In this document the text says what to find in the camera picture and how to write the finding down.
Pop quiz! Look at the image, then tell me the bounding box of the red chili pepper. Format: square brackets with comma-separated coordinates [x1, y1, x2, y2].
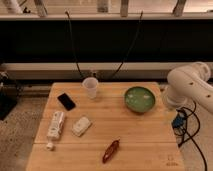
[102, 140, 120, 163]

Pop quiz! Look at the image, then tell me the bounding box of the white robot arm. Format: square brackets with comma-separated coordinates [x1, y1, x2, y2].
[162, 62, 213, 114]

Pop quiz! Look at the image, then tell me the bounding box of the green ceramic bowl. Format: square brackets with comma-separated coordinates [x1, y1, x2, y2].
[124, 86, 155, 113]

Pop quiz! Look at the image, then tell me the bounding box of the translucent plastic cup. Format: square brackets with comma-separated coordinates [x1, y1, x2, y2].
[82, 77, 98, 99]

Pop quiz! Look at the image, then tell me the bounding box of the black smartphone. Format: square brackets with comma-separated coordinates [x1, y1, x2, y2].
[57, 93, 76, 111]

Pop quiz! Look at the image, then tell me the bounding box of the small white box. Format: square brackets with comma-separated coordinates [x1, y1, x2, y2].
[72, 116, 92, 137]

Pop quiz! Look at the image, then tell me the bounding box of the white toothpaste tube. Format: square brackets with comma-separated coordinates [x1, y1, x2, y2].
[46, 111, 65, 151]

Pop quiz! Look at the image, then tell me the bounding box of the blue connector box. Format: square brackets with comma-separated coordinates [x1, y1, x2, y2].
[172, 114, 184, 128]

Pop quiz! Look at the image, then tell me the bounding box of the black equipment at left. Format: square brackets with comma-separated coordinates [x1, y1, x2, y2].
[0, 71, 21, 121]

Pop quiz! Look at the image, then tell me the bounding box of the right black hanging cable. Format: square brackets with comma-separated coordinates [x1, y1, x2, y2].
[108, 10, 144, 80]

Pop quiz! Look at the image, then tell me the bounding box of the black hanging cable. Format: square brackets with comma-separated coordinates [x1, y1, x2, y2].
[108, 10, 144, 80]
[64, 10, 86, 80]

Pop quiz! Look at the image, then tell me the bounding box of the left black hanging cable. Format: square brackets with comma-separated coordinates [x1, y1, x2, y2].
[64, 10, 86, 80]

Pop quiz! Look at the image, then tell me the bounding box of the black floor cable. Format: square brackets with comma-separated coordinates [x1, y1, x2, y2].
[176, 101, 208, 171]

